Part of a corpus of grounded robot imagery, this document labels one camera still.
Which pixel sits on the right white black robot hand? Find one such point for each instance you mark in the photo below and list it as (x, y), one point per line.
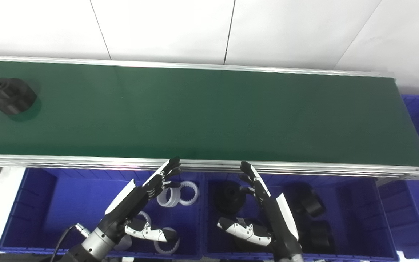
(280, 222)

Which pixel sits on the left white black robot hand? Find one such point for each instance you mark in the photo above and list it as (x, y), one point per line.
(126, 205)

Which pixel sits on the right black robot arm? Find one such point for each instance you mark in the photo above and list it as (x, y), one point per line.
(289, 258)

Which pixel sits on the blue bin with white rings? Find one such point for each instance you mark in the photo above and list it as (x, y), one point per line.
(67, 203)

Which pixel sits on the green conveyor belt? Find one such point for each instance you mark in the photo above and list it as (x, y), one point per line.
(86, 162)
(195, 109)

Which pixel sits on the blue bin with black parts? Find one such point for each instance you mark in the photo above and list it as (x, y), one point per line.
(355, 211)

